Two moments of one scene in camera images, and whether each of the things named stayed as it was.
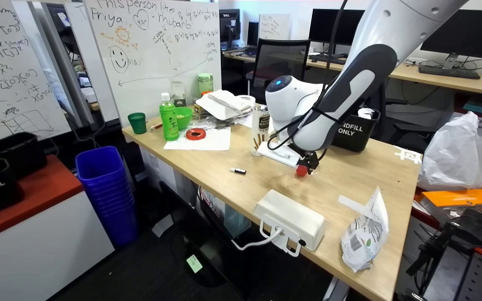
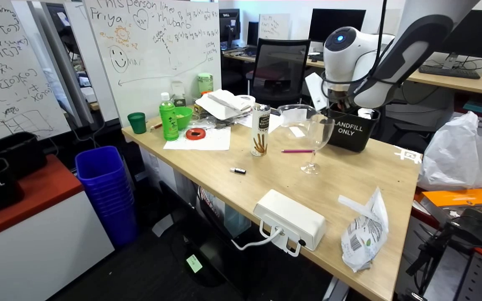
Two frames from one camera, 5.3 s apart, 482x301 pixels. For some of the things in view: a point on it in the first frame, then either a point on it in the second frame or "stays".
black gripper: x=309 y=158 to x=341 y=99
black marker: x=238 y=171 stays
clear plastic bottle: x=178 y=94 stays
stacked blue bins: x=108 y=176 stays
